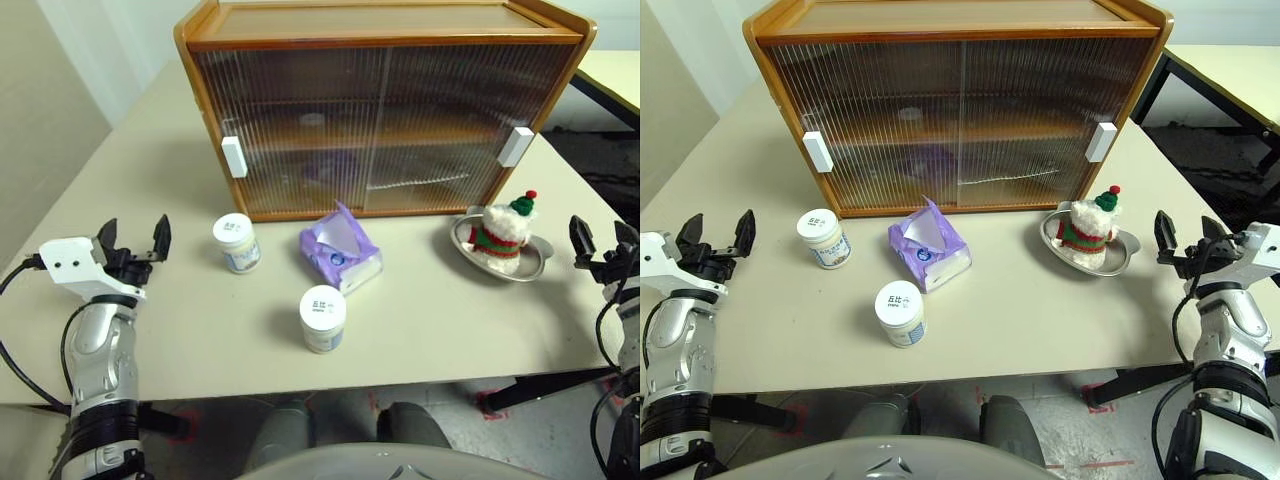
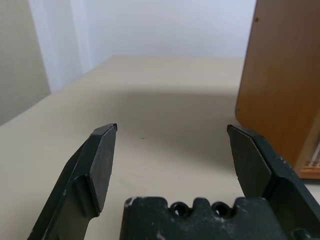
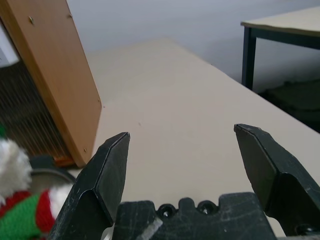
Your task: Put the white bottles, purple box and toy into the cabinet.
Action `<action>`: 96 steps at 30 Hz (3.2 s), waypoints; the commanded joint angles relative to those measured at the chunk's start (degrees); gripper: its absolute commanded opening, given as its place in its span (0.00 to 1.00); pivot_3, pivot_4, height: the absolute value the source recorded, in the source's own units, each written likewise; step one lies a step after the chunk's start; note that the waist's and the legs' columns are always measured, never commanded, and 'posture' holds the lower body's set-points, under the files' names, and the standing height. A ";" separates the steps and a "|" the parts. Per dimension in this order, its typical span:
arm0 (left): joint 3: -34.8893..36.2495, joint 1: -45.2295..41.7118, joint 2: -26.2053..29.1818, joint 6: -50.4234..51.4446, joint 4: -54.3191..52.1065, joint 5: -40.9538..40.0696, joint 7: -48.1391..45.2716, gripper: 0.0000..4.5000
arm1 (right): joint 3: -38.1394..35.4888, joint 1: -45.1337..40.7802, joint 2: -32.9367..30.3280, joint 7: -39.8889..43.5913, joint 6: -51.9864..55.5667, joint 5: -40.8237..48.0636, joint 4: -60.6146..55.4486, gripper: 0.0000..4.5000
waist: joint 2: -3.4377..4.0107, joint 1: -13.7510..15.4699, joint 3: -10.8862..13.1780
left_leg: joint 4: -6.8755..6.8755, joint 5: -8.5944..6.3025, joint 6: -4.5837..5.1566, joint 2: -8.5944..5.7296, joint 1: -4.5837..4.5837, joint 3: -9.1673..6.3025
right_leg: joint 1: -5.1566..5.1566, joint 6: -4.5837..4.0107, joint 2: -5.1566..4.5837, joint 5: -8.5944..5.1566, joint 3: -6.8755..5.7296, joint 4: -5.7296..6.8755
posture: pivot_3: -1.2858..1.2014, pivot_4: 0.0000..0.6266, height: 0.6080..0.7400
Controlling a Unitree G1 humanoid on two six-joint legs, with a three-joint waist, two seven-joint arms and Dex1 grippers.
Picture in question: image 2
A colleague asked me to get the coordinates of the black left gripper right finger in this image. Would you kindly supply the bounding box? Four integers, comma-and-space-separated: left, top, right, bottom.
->
226, 124, 320, 240

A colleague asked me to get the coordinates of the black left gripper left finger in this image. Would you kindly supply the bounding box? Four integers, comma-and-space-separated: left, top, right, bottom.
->
29, 122, 119, 240

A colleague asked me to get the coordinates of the wooden cabinet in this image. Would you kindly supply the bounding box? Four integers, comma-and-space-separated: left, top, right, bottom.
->
234, 0, 320, 180

